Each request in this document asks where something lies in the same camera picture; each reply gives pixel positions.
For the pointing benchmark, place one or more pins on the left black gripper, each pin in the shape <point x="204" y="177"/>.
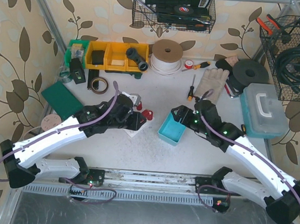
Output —
<point x="135" y="119"/>

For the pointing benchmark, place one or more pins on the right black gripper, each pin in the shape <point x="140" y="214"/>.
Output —
<point x="187" y="116"/>

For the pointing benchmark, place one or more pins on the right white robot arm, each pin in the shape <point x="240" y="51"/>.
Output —
<point x="276" y="191"/>

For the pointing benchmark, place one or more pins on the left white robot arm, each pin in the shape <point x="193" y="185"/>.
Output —
<point x="25" y="161"/>

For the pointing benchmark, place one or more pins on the teal plastic parts tray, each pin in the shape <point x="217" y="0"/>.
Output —
<point x="171" y="131"/>

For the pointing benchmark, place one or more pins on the beige work glove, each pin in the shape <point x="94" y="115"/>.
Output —
<point x="212" y="79"/>

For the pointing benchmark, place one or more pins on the red tape roll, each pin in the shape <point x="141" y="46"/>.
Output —
<point x="188" y="64"/>

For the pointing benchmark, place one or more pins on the brown tape roll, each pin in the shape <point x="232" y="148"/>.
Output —
<point x="99" y="85"/>

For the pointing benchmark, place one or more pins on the yellow plastic bin row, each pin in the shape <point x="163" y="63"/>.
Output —
<point x="111" y="56"/>

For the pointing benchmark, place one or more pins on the black aluminium extrusion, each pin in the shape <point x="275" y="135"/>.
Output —
<point x="93" y="74"/>

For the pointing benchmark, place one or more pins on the black pipe fitting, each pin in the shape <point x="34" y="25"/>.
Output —
<point x="133" y="54"/>

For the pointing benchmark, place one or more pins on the black disc spool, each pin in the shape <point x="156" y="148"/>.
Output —
<point x="245" y="72"/>

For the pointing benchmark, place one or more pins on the green flat case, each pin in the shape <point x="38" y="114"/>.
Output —
<point x="61" y="100"/>

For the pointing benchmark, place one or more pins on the black green device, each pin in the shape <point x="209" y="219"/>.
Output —
<point x="77" y="71"/>

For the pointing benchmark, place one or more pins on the teal clear toolbox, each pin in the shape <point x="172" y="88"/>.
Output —
<point x="262" y="112"/>

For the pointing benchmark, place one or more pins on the glass jar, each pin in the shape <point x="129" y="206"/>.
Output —
<point x="64" y="75"/>

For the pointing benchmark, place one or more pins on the round pink power strip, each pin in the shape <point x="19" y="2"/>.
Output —
<point x="50" y="121"/>

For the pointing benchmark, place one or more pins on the green plastic bin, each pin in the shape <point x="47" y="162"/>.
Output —
<point x="76" y="49"/>

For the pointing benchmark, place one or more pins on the white four-peg base plate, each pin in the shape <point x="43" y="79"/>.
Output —
<point x="132" y="133"/>

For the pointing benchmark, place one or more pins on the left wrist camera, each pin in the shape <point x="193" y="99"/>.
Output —
<point x="135" y="98"/>

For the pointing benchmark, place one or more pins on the white cable spool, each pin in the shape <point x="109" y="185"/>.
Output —
<point x="166" y="57"/>

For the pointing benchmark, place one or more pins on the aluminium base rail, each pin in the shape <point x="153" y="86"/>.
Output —
<point x="124" y="185"/>

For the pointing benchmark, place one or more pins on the top wire basket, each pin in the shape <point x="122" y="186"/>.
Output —
<point x="182" y="15"/>

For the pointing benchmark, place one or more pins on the wire basket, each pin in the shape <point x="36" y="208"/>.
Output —
<point x="282" y="50"/>
<point x="182" y="15"/>

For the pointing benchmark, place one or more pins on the orange handled pliers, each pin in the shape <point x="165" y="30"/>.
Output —
<point x="270" y="21"/>

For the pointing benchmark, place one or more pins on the right wire basket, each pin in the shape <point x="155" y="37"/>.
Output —
<point x="282" y="50"/>

